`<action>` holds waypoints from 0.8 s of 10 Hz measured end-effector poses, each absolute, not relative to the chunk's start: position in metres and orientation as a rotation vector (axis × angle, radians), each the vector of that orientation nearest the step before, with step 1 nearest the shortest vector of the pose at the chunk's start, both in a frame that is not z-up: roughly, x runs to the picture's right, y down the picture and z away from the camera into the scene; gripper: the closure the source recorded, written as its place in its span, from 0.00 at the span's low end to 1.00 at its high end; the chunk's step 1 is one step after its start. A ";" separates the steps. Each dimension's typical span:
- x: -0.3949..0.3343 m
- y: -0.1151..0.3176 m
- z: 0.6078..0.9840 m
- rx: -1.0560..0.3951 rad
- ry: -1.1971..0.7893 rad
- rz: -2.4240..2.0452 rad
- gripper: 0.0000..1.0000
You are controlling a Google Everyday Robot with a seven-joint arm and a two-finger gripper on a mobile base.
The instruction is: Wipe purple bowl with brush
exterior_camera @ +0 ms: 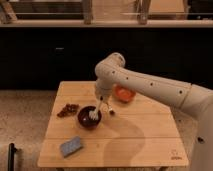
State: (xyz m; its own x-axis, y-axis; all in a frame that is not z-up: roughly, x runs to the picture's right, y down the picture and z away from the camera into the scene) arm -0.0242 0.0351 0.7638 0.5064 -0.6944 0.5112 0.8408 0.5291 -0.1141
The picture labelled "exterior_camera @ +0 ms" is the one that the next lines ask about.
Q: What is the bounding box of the blue sponge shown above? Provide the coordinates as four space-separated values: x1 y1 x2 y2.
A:
60 136 83 157

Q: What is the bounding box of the wooden counter shelf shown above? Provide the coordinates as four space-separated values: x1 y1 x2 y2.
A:
0 0 213 28

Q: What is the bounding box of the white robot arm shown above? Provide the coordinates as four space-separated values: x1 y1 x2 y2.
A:
95 53 213 171

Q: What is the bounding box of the orange bowl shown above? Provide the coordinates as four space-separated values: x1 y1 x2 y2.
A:
114 85 136 103

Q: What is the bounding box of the wooden table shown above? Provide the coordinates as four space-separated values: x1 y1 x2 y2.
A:
38 81 188 168

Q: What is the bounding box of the black chair back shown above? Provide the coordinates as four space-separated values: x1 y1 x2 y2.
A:
8 143 18 171

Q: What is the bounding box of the white dish brush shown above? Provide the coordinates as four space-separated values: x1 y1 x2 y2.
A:
89 100 102 120

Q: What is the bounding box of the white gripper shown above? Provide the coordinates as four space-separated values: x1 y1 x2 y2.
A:
95 80 115 115

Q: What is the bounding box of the dark purple bowl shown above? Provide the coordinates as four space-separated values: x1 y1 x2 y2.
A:
78 106 102 129

